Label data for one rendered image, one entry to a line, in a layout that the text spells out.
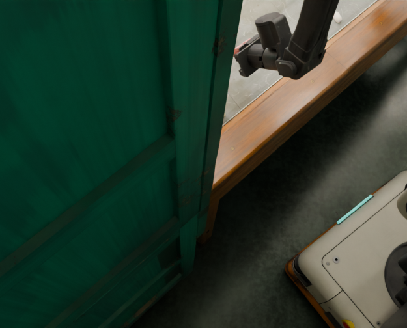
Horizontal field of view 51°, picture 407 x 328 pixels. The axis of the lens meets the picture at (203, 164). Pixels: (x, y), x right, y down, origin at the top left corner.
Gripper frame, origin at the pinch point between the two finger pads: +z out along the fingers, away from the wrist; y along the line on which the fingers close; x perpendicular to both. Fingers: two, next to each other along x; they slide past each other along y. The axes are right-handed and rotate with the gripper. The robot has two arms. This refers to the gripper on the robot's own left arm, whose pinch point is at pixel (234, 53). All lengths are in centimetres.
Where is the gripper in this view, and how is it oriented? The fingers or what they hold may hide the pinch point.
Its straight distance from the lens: 116.7
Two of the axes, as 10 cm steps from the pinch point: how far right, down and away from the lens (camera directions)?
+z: -5.4, -2.7, 8.0
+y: -7.4, 6.1, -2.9
